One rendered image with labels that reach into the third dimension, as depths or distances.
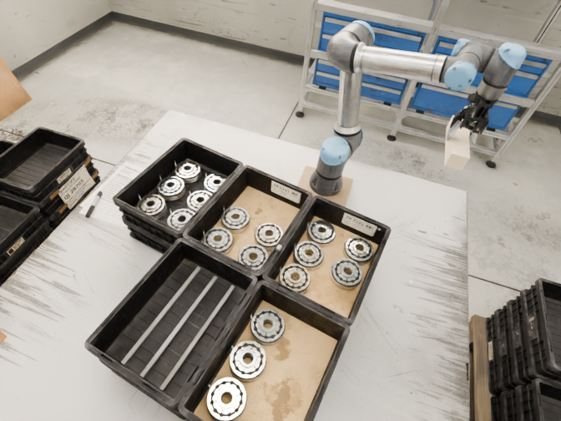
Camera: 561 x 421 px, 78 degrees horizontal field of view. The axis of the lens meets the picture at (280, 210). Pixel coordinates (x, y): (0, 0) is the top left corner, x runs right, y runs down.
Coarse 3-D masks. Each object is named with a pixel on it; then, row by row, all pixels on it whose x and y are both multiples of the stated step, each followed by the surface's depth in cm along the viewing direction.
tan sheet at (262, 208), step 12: (252, 192) 140; (240, 204) 136; (252, 204) 136; (264, 204) 137; (276, 204) 137; (288, 204) 138; (252, 216) 132; (264, 216) 133; (276, 216) 133; (288, 216) 134; (252, 228) 129; (240, 240) 125; (252, 240) 126
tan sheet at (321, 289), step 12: (336, 228) 132; (300, 240) 127; (336, 240) 128; (324, 252) 124; (336, 252) 125; (288, 264) 120; (324, 264) 121; (312, 276) 118; (324, 276) 118; (312, 288) 115; (324, 288) 116; (336, 288) 116; (324, 300) 113; (336, 300) 113; (348, 300) 114; (348, 312) 111
